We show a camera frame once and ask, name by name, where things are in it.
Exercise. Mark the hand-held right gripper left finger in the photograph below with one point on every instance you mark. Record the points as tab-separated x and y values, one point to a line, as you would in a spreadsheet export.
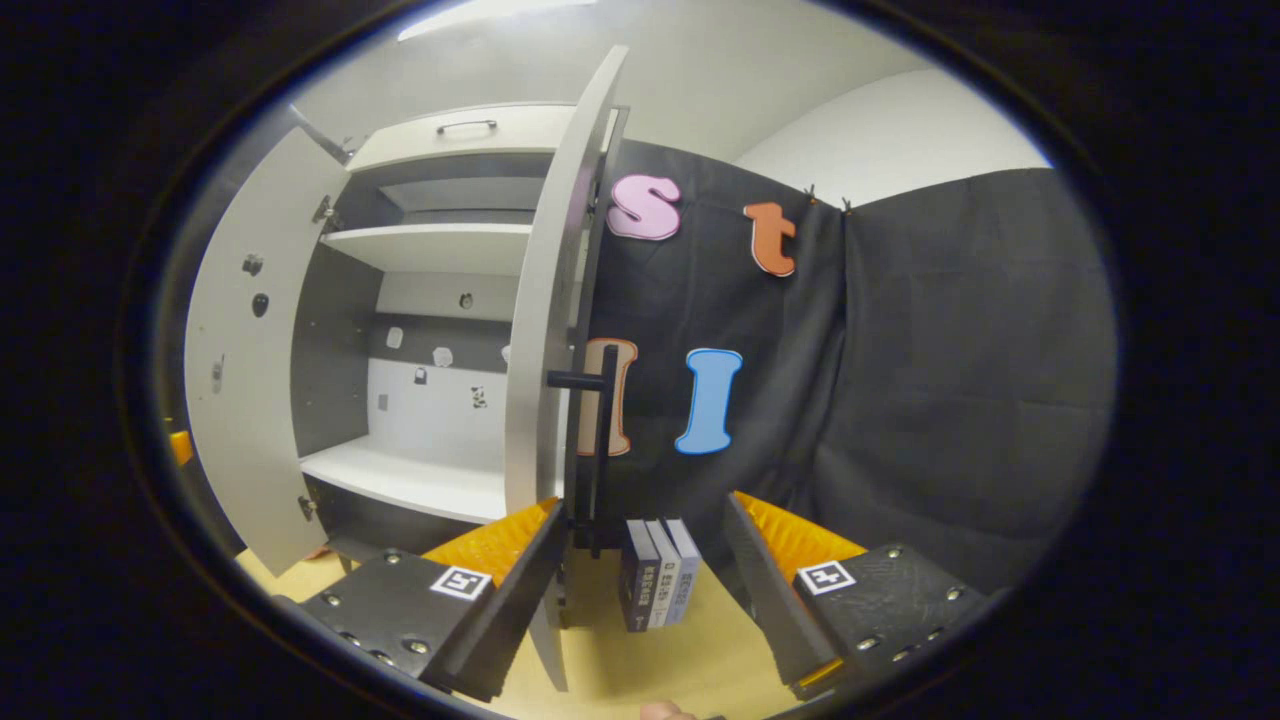
520	590

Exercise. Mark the white cabinet door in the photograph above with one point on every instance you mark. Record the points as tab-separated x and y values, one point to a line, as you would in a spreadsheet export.
545	300
240	400

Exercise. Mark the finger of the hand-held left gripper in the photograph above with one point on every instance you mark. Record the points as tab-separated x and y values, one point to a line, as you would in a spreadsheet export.
181	448

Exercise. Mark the black backdrop cloth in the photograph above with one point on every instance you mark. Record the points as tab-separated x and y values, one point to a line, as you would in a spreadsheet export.
950	400

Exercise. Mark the white cabinet shelf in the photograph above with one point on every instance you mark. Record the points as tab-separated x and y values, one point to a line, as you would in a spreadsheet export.
440	245

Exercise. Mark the white cabinet drawer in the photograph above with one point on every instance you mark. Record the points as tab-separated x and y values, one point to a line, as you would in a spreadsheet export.
500	140

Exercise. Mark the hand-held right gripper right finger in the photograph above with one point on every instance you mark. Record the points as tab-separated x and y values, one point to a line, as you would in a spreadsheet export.
775	590

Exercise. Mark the white and grey cabinet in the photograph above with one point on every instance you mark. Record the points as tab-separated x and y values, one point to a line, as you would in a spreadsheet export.
330	350

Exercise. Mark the metal door hinge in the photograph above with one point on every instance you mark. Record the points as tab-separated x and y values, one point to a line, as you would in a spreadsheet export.
306	507
323	211

